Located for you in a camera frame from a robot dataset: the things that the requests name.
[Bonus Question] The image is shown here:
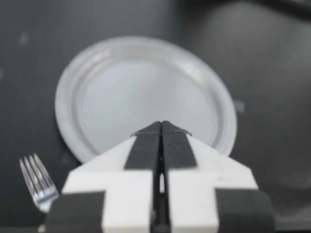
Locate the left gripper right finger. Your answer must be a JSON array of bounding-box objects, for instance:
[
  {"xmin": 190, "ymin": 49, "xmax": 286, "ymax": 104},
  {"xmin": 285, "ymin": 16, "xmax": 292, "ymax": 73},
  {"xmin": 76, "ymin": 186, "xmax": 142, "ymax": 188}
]
[{"xmin": 161, "ymin": 120, "xmax": 276, "ymax": 233}]

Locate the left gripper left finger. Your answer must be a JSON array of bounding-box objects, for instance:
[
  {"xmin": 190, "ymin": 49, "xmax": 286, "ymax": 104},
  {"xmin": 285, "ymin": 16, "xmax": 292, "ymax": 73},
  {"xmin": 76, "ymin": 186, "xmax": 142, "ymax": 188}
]
[{"xmin": 45, "ymin": 120, "xmax": 162, "ymax": 233}]

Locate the clear plastic fork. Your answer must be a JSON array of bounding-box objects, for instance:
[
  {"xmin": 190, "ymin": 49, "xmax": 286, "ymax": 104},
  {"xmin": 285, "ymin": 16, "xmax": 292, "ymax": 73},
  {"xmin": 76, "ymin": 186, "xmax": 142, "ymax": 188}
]
[{"xmin": 19, "ymin": 153, "xmax": 59, "ymax": 214}]

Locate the white round plate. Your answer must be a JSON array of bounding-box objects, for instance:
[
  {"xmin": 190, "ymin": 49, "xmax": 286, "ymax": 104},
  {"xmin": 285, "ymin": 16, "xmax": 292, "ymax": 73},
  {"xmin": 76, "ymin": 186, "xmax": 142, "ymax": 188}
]
[{"xmin": 54, "ymin": 35, "xmax": 238, "ymax": 164}]

